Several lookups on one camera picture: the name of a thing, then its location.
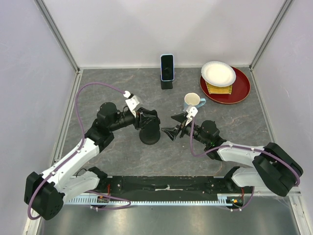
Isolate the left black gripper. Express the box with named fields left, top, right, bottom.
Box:
left=109, top=106, right=156, bottom=132

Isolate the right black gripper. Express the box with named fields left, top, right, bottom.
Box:
left=161, top=113, right=209, bottom=145

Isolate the black folding phone stand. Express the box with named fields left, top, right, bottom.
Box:
left=160, top=74, right=175, bottom=90

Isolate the phone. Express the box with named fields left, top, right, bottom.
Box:
left=160, top=54, right=175, bottom=82

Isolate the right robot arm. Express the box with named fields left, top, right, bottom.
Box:
left=162, top=114, right=303, bottom=197

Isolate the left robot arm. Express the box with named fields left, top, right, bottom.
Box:
left=24, top=102, right=160, bottom=220

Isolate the light blue mug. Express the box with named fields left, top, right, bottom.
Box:
left=183, top=93, right=206, bottom=109

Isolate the yellow sponge cloth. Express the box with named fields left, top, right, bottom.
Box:
left=205, top=82, right=232, bottom=94

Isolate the white paper plate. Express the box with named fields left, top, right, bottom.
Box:
left=201, top=61, right=236, bottom=87

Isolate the red round tray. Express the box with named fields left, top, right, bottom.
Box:
left=200, top=67, right=251, bottom=105

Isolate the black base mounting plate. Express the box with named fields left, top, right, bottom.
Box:
left=79, top=175, right=254, bottom=202

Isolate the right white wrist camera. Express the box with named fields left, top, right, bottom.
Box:
left=185, top=105, right=198, bottom=126

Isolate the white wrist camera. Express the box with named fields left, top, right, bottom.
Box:
left=123, top=91, right=141, bottom=117
left=185, top=105, right=198, bottom=126

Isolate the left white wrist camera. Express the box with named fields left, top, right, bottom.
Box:
left=123, top=91, right=141, bottom=117

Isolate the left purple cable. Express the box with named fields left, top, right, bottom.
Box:
left=27, top=82, right=132, bottom=220

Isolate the grey cable duct rail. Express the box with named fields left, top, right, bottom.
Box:
left=65, top=193, right=239, bottom=206

